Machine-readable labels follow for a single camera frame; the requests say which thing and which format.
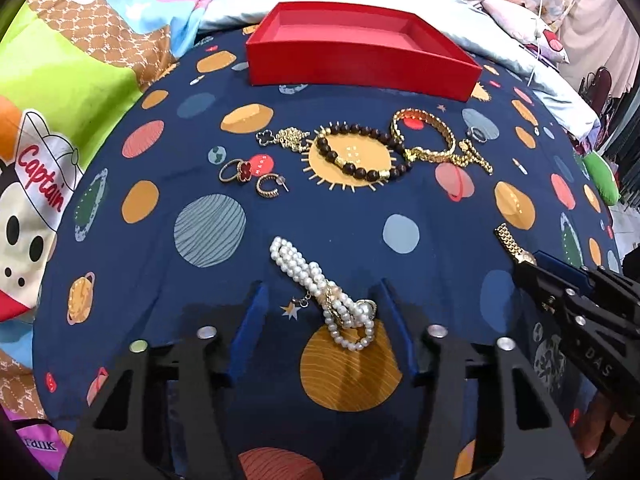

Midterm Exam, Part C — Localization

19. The gold ring red clover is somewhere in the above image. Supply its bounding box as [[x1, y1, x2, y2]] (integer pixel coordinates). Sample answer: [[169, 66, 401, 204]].
[[218, 158, 253, 184]]

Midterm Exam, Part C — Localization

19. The person's right hand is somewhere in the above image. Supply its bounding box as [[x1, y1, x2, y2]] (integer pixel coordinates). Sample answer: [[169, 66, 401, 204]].
[[572, 392, 634, 458]]

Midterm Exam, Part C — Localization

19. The navy planet print bedsheet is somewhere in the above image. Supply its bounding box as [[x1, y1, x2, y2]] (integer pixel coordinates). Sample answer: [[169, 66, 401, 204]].
[[30, 24, 626, 480]]

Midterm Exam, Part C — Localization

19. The gold chain bracelet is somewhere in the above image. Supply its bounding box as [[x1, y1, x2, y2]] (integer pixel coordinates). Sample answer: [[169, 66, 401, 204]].
[[439, 138, 496, 176]]

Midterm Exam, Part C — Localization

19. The white pearl bracelet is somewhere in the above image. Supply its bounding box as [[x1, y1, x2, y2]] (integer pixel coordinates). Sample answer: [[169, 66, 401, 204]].
[[269, 237, 379, 352]]

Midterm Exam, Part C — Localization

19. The gold chain black clover necklace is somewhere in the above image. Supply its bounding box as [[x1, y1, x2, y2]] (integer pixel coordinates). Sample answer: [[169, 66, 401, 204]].
[[255, 127, 313, 155]]

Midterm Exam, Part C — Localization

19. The green plush cushion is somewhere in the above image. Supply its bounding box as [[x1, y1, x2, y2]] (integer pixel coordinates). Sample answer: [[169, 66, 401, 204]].
[[582, 152, 620, 206]]

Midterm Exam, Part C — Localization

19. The red shallow cardboard box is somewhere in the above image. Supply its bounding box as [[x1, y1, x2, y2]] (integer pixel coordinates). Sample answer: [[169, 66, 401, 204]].
[[246, 1, 482, 102]]

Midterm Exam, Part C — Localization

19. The dark wooden bead bracelet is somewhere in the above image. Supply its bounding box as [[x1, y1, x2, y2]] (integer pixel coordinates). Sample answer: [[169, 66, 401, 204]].
[[313, 122, 414, 183]]

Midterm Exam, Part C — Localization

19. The gold bangle bracelet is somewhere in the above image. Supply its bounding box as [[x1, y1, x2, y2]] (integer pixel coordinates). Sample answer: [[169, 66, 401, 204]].
[[389, 107, 458, 165]]

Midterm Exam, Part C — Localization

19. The colourful cartoon monkey quilt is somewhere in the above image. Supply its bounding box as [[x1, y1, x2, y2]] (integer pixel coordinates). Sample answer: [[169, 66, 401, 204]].
[[0, 0, 222, 476]]

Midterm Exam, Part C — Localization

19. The gold hoop earring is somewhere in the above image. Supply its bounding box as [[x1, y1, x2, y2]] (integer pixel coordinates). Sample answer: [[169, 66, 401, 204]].
[[255, 172, 290, 200]]

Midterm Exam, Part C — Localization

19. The pink white cartoon pillow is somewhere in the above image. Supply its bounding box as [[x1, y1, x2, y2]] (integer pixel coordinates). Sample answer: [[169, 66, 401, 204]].
[[482, 0, 570, 64]]

